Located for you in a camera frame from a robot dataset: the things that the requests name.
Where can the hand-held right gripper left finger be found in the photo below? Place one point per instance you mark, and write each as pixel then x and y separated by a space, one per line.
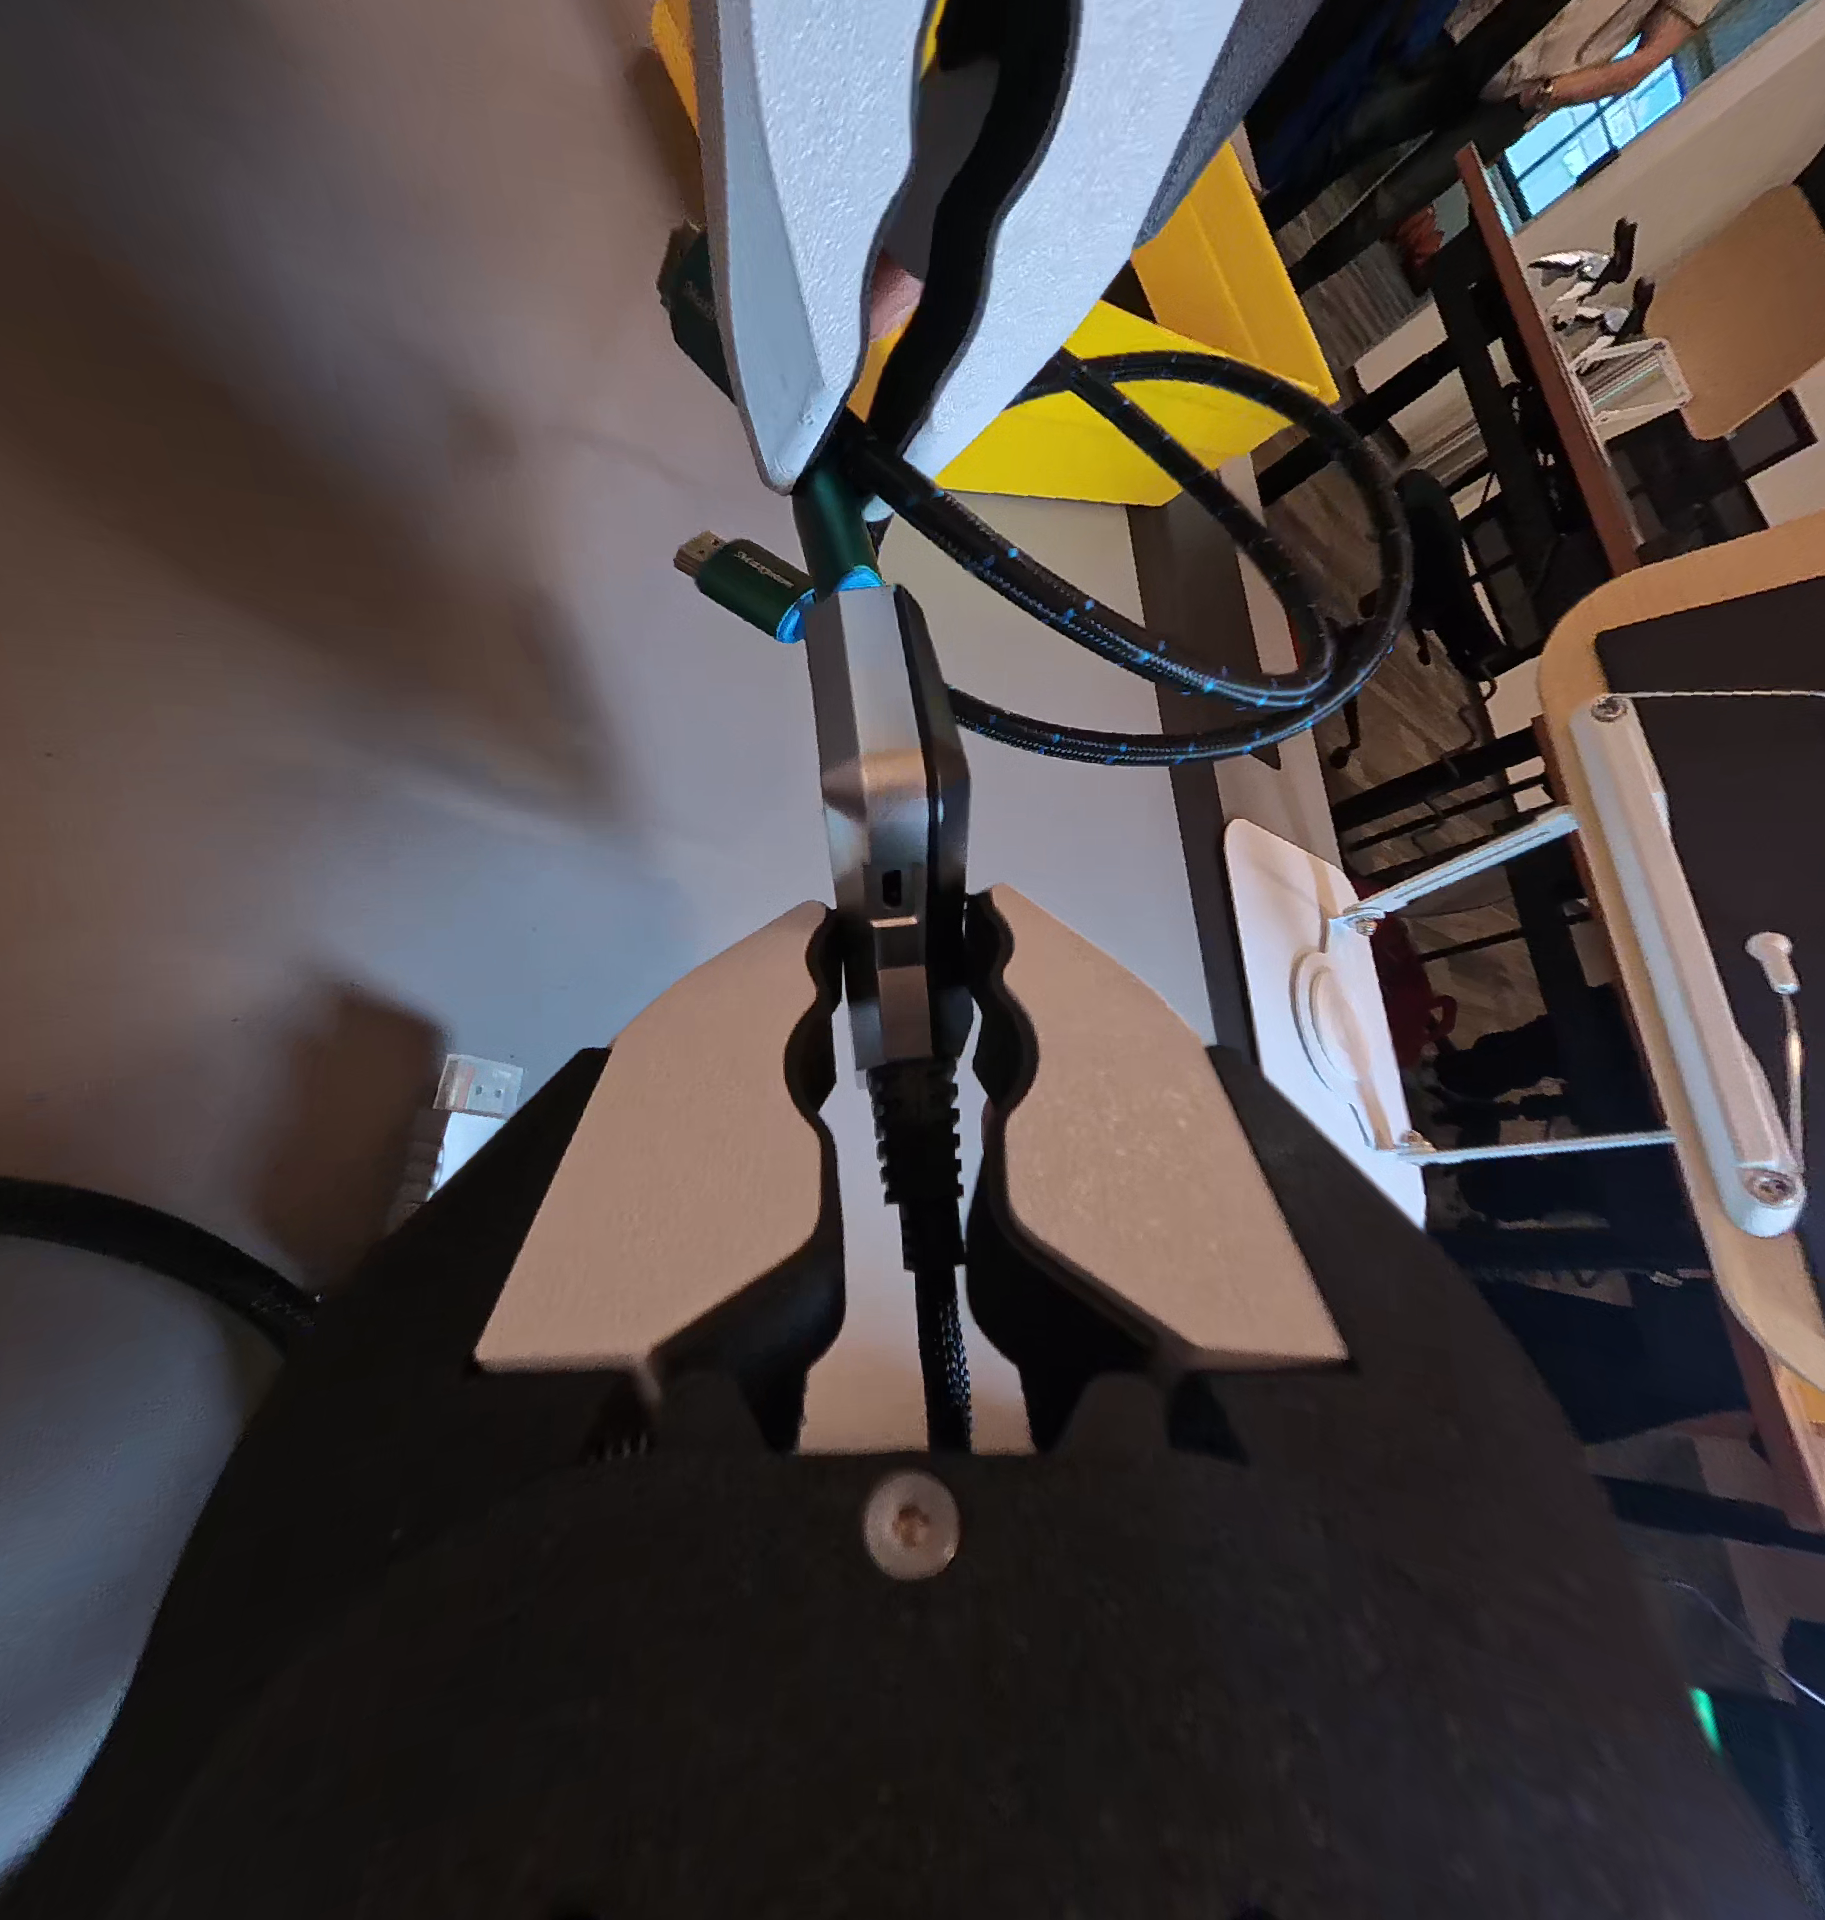
pixel 674 1186

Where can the yellow plastic bin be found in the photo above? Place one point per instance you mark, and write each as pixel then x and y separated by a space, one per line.
pixel 1213 271

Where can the black HDMI switch box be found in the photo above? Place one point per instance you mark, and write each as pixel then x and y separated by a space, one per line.
pixel 883 750

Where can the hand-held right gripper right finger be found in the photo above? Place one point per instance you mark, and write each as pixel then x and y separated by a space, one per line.
pixel 1153 1186

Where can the white tipped pin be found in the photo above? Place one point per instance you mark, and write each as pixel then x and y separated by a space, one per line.
pixel 1769 955
pixel 1609 709

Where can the person's left hand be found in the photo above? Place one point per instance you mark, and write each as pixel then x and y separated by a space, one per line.
pixel 896 308

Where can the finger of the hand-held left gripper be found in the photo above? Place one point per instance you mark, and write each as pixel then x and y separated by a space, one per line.
pixel 794 180
pixel 1153 121

